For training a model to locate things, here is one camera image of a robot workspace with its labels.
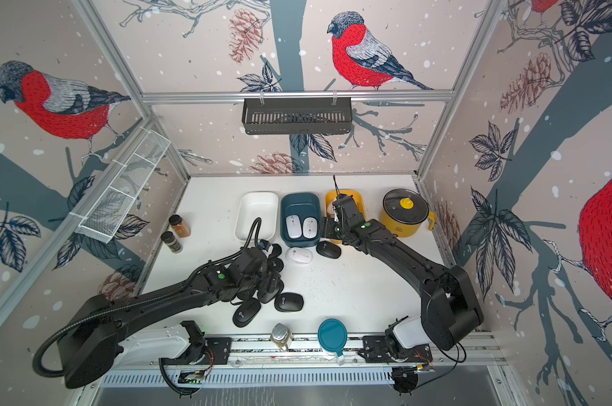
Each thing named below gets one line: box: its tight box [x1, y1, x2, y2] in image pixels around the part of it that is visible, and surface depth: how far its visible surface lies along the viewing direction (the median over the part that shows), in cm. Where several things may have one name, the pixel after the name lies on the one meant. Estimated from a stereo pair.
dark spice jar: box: [160, 230, 184, 254], surface depth 92 cm
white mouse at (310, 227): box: [301, 216, 319, 240], surface depth 102 cm
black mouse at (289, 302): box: [273, 292, 305, 313], surface depth 83 cm
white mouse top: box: [285, 246, 314, 265], surface depth 94 cm
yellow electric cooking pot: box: [379, 195, 430, 238], surface depth 95 cm
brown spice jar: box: [168, 213, 192, 239], surface depth 98 cm
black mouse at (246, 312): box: [232, 297, 262, 328], surface depth 81 cm
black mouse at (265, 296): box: [256, 279, 285, 303], surface depth 85 cm
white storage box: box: [234, 192, 279, 242], surface depth 109 cm
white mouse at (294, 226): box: [285, 214, 302, 239], surface depth 103 cm
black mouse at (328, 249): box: [316, 240, 342, 260], surface depth 96 cm
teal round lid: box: [316, 318, 348, 366], surface depth 71 cm
